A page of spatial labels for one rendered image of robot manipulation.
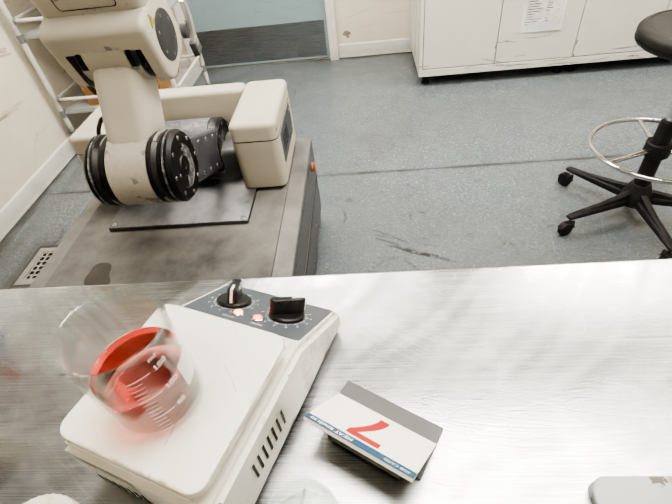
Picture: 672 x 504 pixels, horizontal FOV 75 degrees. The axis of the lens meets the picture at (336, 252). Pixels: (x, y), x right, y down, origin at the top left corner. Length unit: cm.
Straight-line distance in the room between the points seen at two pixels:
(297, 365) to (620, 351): 29
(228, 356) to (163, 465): 8
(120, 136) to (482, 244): 118
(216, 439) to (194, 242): 94
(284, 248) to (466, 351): 76
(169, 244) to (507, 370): 98
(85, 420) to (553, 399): 36
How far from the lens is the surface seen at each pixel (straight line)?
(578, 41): 289
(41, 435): 49
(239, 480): 33
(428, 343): 43
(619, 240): 180
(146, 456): 33
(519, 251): 165
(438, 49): 268
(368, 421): 38
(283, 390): 34
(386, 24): 321
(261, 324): 38
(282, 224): 120
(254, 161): 127
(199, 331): 36
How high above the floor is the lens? 111
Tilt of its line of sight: 43 degrees down
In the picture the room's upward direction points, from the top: 8 degrees counter-clockwise
